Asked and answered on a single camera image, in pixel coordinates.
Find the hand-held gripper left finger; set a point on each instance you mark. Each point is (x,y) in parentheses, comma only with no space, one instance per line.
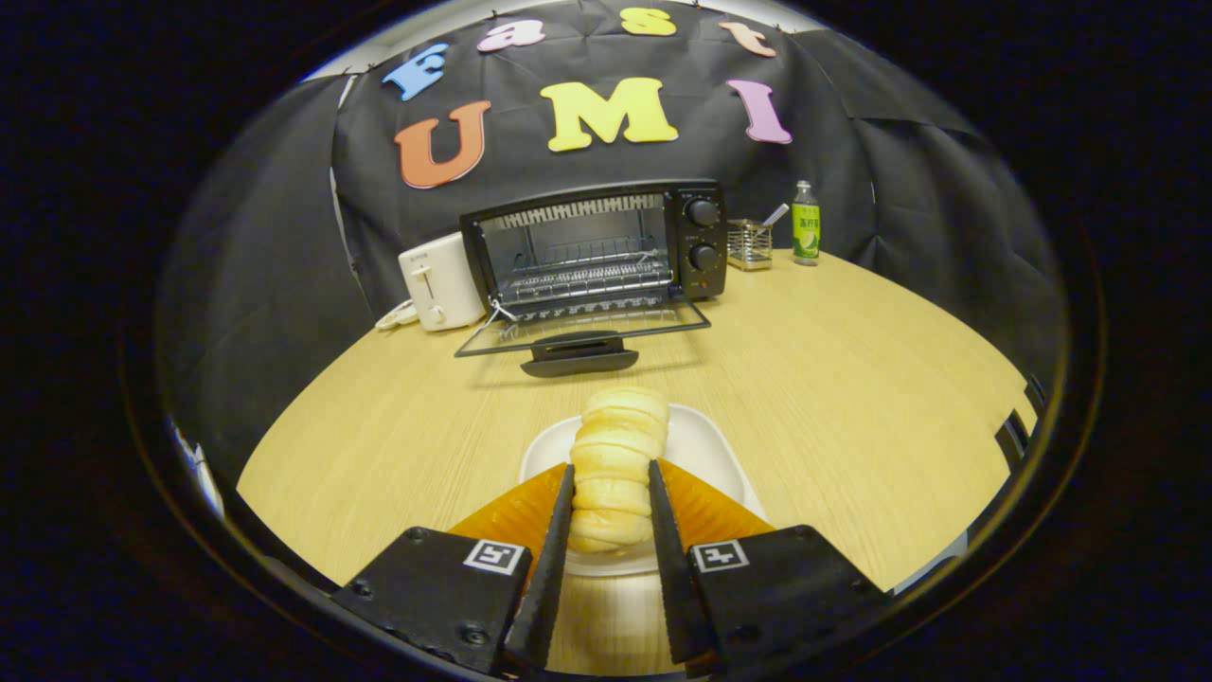
(549,587)

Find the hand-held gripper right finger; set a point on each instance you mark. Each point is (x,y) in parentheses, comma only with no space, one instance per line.
(668,568)

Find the bread roll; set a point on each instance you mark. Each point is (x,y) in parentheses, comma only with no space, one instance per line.
(611,455)

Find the black toaster oven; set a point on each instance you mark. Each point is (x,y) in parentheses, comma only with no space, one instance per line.
(684,275)

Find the white pop-up toaster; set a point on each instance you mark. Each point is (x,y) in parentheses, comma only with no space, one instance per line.
(445,284)

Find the white plate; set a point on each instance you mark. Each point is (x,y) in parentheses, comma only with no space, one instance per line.
(696,445)

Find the metal mesh basket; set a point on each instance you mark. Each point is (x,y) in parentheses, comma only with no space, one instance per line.
(749,248)

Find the green drink bottle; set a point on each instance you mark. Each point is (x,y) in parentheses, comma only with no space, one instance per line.
(806,232)

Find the black chair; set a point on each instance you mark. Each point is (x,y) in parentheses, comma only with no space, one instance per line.
(1011,431)

